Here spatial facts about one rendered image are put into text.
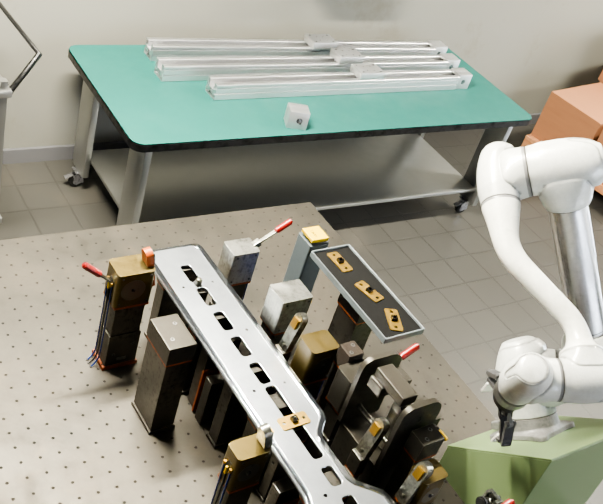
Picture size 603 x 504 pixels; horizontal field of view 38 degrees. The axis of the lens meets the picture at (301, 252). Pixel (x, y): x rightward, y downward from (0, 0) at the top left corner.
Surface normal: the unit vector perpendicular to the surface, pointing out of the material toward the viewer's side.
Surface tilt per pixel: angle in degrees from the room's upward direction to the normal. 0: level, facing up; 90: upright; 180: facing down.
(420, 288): 0
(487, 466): 90
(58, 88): 90
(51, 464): 0
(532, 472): 90
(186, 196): 0
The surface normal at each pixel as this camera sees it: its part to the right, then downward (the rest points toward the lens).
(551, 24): 0.50, 0.62
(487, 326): 0.26, -0.77
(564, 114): -0.75, 0.22
